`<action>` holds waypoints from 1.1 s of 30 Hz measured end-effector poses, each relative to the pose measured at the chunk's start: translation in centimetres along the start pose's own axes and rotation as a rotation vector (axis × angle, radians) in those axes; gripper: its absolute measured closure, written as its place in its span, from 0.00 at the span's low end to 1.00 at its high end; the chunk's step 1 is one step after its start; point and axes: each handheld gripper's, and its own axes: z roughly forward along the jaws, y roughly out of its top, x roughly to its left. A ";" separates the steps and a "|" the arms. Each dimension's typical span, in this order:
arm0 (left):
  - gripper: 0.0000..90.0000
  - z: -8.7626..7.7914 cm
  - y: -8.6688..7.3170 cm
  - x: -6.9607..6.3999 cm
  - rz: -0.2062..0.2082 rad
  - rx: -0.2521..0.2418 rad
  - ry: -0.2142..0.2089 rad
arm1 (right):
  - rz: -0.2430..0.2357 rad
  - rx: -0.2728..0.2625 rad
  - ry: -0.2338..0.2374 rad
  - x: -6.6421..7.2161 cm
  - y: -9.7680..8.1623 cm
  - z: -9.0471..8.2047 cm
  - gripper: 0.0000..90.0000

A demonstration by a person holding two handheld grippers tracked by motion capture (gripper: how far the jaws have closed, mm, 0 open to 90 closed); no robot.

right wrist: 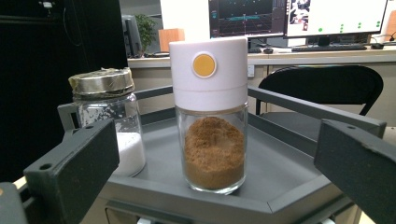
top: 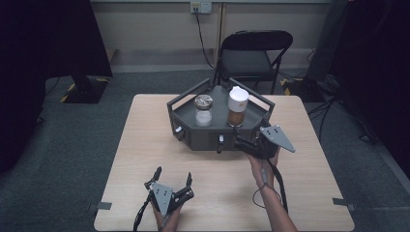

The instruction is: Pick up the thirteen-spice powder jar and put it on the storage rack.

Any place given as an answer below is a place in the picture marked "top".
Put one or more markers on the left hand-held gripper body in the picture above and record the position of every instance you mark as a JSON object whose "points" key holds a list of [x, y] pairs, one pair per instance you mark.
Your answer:
{"points": [[162, 196]]}

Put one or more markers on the dark curtain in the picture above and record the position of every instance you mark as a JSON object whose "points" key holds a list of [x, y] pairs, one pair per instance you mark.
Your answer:
{"points": [[380, 64], [38, 64]]}

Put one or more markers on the black folding chair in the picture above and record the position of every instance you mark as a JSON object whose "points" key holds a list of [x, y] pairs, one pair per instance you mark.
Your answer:
{"points": [[246, 61]]}

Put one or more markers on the black base with yellow stripes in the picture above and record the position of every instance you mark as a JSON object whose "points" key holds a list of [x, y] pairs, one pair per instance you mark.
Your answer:
{"points": [[306, 92]]}

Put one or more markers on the spice jar with white lid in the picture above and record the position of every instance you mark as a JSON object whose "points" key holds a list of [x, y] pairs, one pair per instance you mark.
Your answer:
{"points": [[238, 100]]}

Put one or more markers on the black stand base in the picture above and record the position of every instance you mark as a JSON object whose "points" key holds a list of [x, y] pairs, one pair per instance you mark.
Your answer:
{"points": [[85, 92]]}

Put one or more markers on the person's left hand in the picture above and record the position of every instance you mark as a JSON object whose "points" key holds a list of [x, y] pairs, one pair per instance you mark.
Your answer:
{"points": [[169, 222]]}

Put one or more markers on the glass jar with metal lid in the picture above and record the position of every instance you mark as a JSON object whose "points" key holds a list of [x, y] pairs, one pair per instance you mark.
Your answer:
{"points": [[203, 111]]}

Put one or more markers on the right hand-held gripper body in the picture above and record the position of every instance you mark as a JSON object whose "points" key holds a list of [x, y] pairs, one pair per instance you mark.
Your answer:
{"points": [[275, 137]]}

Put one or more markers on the grey upright panel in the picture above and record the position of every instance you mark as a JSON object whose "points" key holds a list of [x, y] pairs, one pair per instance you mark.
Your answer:
{"points": [[328, 38]]}

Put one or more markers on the dark grey corner shelf rack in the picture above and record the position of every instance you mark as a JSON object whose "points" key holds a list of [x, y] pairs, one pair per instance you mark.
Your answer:
{"points": [[219, 106]]}

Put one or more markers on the white wall socket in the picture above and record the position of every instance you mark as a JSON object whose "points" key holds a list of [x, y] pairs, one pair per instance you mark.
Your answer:
{"points": [[200, 6]]}

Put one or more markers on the grey tape strip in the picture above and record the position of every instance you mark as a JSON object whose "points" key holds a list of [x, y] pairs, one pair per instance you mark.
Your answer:
{"points": [[102, 205], [341, 202]]}

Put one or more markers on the person's right hand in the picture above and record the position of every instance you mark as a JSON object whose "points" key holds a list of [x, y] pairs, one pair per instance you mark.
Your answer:
{"points": [[264, 170]]}

